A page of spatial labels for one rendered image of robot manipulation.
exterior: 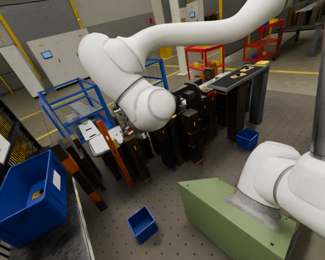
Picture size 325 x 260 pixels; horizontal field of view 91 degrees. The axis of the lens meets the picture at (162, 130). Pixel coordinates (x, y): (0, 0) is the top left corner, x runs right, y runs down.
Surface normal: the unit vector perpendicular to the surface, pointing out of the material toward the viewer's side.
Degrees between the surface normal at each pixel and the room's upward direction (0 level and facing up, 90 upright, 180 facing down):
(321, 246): 0
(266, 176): 52
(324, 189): 64
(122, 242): 0
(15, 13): 90
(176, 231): 0
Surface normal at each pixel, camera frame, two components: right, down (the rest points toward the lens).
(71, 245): -0.22, -0.80
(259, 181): -0.93, -0.13
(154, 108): 0.24, 0.06
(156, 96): 0.27, -0.16
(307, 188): -0.98, 0.04
